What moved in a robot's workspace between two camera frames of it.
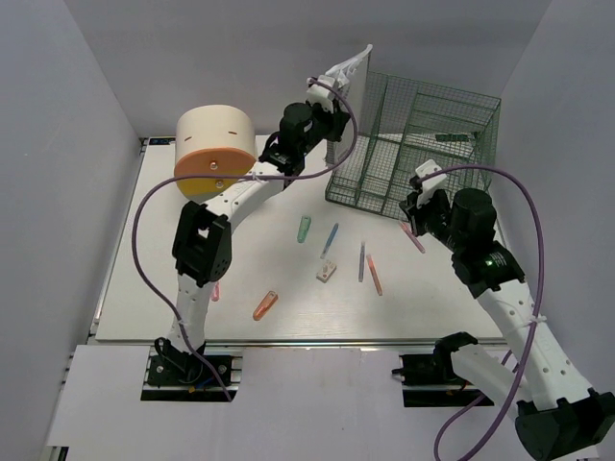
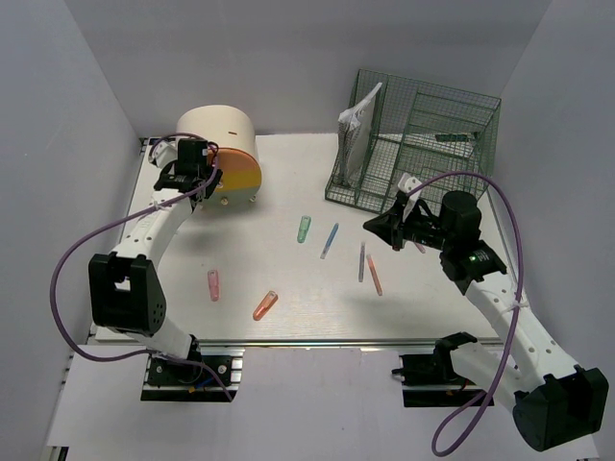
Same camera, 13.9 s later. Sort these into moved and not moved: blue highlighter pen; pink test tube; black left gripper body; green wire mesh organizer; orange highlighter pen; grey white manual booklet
Moved: black left gripper body; grey white manual booklet
Not moved: orange highlighter pen; green wire mesh organizer; blue highlighter pen; pink test tube
